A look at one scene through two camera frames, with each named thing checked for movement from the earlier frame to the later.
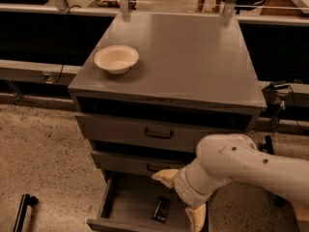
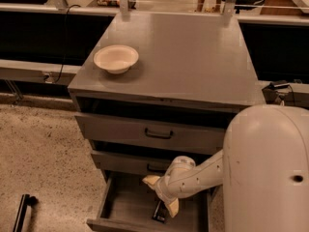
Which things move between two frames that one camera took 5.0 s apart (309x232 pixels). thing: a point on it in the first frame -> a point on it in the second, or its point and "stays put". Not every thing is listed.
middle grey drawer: (141, 162) stays put
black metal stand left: (26, 200) stays put
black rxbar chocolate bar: (161, 210) stays put
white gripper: (183, 188) -> (162, 188)
